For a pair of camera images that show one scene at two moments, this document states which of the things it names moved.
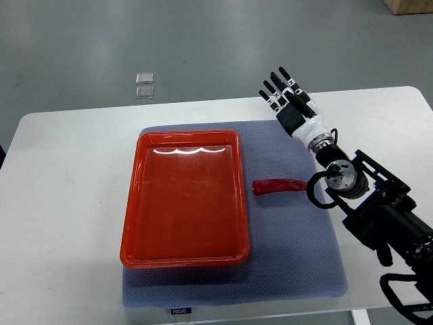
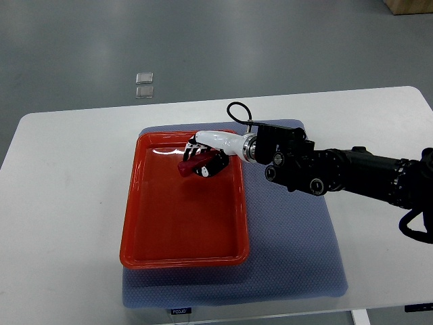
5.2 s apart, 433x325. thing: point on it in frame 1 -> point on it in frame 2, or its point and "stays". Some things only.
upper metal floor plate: (145, 78) stays
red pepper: (262, 186) -> (185, 168)
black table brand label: (180, 311) stays
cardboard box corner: (409, 7) stays
